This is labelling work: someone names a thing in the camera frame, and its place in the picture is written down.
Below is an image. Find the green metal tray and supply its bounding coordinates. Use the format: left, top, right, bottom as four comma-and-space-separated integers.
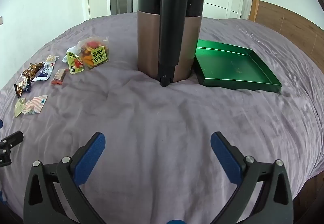
194, 39, 282, 93

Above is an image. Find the brown snack packet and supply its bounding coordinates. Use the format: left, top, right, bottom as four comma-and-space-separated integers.
20, 62, 45, 80
14, 79, 32, 98

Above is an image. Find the pale green snack packet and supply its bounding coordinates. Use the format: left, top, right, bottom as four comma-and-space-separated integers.
14, 98, 34, 118

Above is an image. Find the white blue oat bar packet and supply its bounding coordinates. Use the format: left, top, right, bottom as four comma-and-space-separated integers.
33, 55, 59, 82

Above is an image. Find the small red brown snack bar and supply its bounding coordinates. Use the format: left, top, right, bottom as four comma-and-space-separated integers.
51, 69, 69, 85

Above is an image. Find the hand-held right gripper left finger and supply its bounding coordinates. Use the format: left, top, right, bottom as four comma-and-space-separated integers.
23, 132, 107, 224

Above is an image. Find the pink striped snack packet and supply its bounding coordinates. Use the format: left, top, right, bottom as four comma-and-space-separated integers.
21, 95, 48, 115

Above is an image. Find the brown black electric jug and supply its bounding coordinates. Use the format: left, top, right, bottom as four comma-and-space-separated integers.
137, 0, 205, 87

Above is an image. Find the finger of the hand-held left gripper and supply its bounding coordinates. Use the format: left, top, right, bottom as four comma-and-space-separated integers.
0, 131, 24, 155

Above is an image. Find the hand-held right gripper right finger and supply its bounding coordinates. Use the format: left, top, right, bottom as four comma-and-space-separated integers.
211, 132, 294, 224

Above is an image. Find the clear bag of colourful candies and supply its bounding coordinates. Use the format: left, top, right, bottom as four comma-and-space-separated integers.
66, 37, 110, 75

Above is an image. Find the wooden headboard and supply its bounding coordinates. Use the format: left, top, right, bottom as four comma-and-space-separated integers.
249, 0, 324, 69

